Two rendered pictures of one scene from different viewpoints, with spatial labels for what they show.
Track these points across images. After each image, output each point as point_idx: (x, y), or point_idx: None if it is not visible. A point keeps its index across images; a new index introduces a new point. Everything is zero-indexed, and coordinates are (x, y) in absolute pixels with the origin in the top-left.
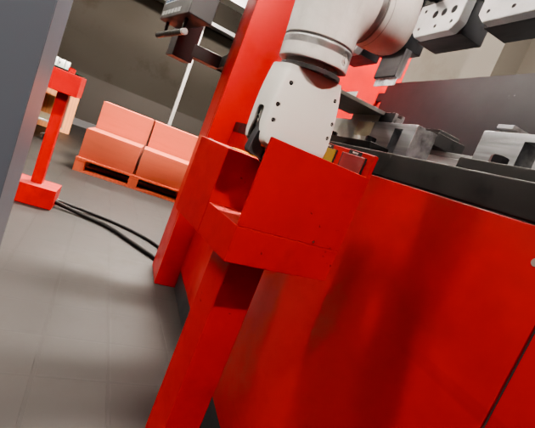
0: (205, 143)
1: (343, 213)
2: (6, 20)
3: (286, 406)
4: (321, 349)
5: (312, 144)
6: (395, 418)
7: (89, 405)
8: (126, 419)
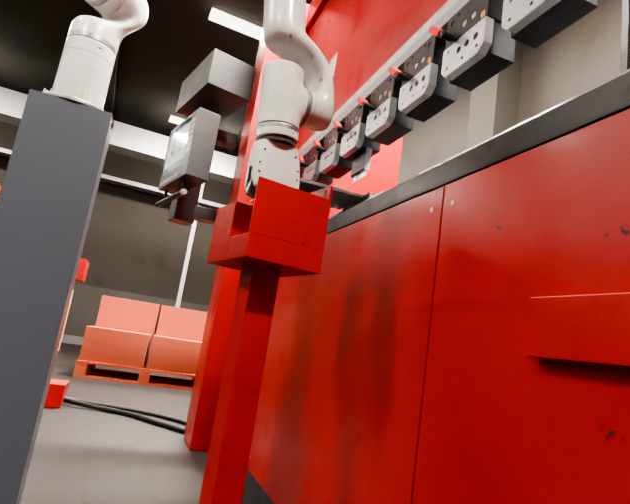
0: (221, 210)
1: (319, 223)
2: (69, 171)
3: (331, 430)
4: (345, 363)
5: (288, 184)
6: (394, 356)
7: None
8: None
